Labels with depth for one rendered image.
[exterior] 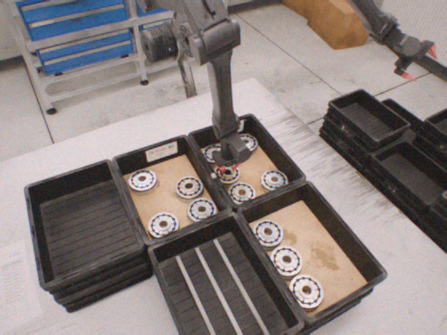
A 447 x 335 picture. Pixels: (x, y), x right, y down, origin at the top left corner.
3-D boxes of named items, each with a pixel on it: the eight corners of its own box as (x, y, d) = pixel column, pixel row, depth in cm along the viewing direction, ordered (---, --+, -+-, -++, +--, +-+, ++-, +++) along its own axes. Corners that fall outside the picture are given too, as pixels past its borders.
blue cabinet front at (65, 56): (45, 75, 255) (14, 1, 213) (134, 52, 281) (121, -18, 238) (46, 77, 254) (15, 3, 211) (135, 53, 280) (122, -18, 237)
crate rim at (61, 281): (25, 190, 114) (22, 185, 112) (111, 161, 123) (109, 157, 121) (43, 293, 91) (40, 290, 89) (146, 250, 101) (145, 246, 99)
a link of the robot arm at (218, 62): (227, 9, 73) (185, 31, 71) (243, 25, 71) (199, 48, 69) (234, 114, 112) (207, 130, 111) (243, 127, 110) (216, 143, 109)
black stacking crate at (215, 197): (117, 178, 131) (111, 159, 122) (187, 154, 140) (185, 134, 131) (151, 263, 108) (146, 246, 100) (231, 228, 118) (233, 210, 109)
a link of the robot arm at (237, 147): (233, 110, 108) (211, 123, 107) (253, 132, 102) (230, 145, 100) (239, 133, 118) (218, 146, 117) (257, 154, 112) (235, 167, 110)
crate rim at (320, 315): (234, 214, 111) (235, 210, 109) (307, 183, 120) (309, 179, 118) (305, 328, 88) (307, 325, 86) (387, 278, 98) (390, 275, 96)
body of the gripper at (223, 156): (244, 159, 121) (246, 144, 116) (219, 168, 118) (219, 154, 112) (235, 147, 125) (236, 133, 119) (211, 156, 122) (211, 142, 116)
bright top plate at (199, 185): (171, 183, 124) (171, 182, 124) (195, 173, 128) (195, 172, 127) (182, 202, 119) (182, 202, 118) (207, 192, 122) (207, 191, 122)
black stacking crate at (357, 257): (233, 229, 118) (235, 210, 109) (302, 199, 127) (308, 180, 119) (298, 336, 96) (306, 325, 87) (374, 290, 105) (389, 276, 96)
